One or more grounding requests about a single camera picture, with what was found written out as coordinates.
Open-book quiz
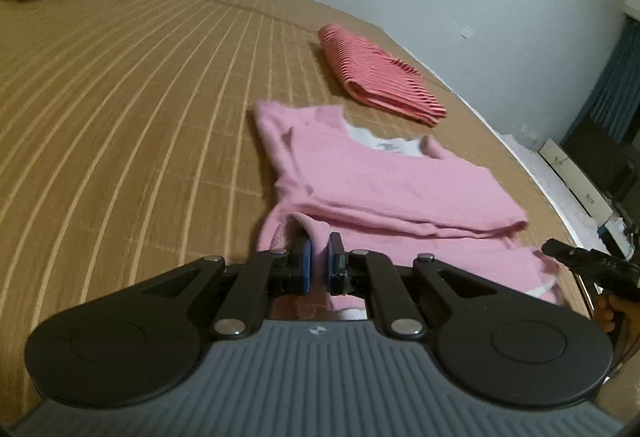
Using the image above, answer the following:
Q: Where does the pink sweatshirt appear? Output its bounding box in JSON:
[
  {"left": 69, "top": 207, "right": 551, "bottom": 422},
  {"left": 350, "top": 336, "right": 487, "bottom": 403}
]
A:
[{"left": 253, "top": 101, "right": 563, "bottom": 320}]

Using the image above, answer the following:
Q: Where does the person's right hand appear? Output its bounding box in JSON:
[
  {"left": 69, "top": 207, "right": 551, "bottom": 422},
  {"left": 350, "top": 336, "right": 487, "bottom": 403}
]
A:
[{"left": 593, "top": 294, "right": 640, "bottom": 337}]

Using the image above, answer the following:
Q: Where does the white box beside bed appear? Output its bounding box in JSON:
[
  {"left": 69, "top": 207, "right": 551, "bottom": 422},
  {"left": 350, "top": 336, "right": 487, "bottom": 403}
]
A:
[{"left": 538, "top": 139, "right": 613, "bottom": 226}]

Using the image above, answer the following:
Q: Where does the dark teal curtain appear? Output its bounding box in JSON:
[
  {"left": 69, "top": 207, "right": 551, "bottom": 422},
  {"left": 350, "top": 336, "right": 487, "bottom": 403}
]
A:
[{"left": 579, "top": 16, "right": 639, "bottom": 142}]

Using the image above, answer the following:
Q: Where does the folded red striped garment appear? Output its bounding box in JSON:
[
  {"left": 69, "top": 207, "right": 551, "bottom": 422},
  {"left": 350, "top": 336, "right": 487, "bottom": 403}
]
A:
[{"left": 318, "top": 24, "right": 447, "bottom": 127}]

